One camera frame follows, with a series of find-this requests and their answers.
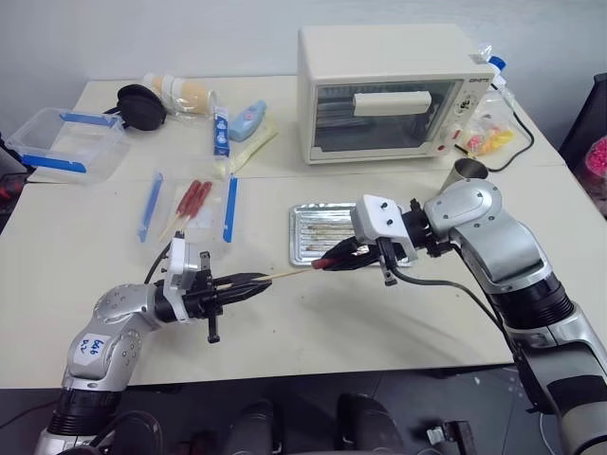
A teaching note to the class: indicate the pink beads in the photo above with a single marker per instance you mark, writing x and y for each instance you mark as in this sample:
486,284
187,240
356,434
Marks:
598,156

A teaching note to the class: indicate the red sausage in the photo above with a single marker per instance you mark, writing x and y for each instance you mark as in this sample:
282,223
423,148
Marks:
327,259
187,199
201,196

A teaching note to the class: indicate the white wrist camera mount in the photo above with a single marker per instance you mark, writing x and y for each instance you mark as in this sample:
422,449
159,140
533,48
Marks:
178,265
381,218

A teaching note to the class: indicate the sleeve of paper cups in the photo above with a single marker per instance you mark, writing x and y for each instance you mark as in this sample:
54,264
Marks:
187,95

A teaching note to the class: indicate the blue and white packet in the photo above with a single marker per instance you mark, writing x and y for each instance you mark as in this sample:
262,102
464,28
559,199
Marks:
221,132

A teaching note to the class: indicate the cream toaster oven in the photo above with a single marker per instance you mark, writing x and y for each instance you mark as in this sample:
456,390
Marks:
379,61

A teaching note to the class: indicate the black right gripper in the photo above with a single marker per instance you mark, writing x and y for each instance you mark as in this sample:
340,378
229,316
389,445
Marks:
385,260

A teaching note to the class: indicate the pale yellow plastic bag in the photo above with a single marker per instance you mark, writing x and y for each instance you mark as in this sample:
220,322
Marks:
253,147

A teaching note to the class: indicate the black round zip case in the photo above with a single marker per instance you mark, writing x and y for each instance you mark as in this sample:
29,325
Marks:
142,106

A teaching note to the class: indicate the dark equipment with red light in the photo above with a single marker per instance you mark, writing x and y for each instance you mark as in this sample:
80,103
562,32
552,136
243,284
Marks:
9,189

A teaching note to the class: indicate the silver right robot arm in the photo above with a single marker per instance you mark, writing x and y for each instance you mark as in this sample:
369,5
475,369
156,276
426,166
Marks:
512,265

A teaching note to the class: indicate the light blue bottle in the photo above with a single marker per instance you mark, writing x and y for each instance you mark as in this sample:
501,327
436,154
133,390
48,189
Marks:
246,121

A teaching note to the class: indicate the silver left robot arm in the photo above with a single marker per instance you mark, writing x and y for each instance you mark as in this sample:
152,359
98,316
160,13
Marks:
118,322

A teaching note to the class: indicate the small metal bracket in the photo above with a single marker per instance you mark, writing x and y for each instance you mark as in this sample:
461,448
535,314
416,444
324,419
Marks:
448,433

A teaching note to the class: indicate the clear container with blue clips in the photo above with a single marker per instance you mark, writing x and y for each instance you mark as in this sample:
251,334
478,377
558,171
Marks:
66,147

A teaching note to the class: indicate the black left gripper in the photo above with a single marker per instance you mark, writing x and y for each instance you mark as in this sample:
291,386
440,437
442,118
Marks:
201,301

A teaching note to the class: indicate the plastic bottle with blue cap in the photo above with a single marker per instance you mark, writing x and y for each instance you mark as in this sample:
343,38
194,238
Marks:
493,64

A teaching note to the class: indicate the silver metal tray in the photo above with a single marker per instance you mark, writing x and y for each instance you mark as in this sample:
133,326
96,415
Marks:
315,225

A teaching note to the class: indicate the red sausage on skewer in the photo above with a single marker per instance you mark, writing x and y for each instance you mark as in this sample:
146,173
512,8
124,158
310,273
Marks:
201,196
187,199

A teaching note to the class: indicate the metal cup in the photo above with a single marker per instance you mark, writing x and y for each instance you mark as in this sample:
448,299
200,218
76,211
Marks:
467,171

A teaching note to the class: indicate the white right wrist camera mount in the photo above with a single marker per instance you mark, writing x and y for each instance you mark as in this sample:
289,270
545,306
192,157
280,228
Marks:
381,218

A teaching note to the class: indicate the wooden skewer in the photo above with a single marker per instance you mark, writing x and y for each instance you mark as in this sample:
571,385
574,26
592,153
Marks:
291,273

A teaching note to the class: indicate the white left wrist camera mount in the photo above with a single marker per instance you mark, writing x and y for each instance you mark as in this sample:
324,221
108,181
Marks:
178,265

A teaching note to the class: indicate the bag of colourful candies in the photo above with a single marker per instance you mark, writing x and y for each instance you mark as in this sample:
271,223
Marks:
488,135

